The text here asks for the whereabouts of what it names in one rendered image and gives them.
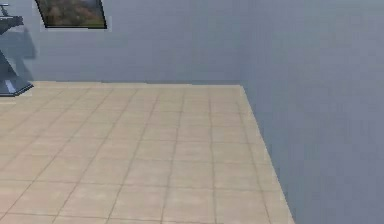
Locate black framed landscape picture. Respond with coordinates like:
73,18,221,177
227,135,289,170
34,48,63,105
34,0,108,30

